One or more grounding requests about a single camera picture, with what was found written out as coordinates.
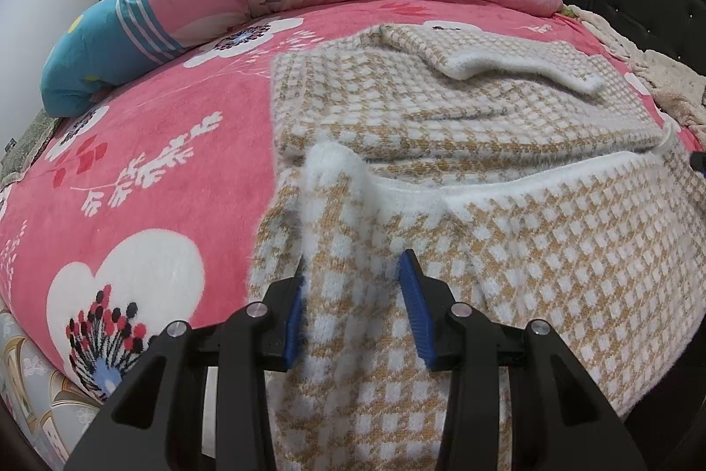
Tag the patterned mattress side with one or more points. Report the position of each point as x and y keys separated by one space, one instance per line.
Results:
x=50 y=410

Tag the grey cloth at bedside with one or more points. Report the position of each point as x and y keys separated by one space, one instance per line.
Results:
x=25 y=152

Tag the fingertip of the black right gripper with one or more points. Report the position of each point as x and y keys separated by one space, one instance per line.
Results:
x=697 y=161

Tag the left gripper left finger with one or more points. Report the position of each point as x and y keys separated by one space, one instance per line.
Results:
x=197 y=399

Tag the white fluffy blanket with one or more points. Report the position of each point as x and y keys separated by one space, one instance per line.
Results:
x=675 y=88

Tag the beige white checked sweater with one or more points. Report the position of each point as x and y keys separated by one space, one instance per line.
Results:
x=527 y=175

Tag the pink floral bed sheet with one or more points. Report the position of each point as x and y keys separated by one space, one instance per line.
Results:
x=154 y=195

